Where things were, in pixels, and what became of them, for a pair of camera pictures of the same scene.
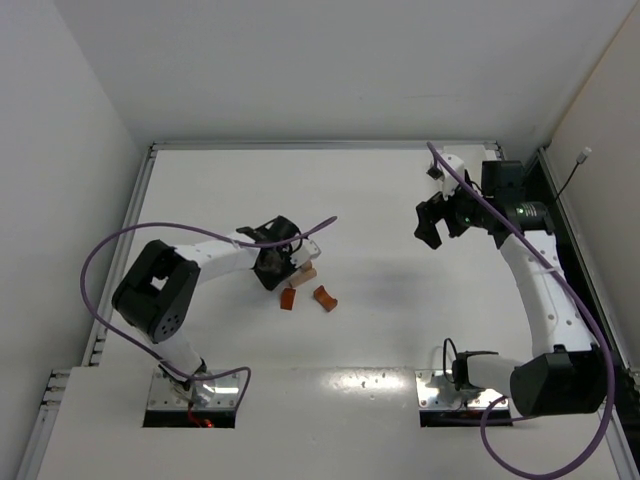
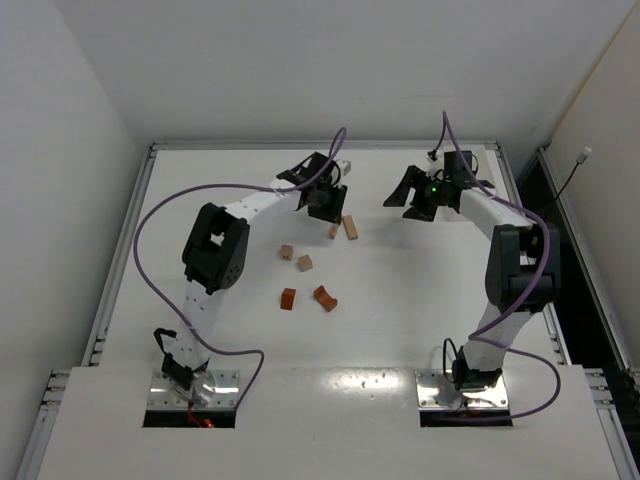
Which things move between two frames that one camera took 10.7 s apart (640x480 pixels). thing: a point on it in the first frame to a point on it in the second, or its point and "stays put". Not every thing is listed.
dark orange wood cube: x=287 y=299 stays put
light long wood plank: x=302 y=275 to x=350 y=228
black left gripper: x=276 y=270 to x=327 y=201
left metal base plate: x=221 y=393 stays put
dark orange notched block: x=324 y=299 stays put
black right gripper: x=442 y=215 to x=420 y=192
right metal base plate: x=435 y=392 stays put
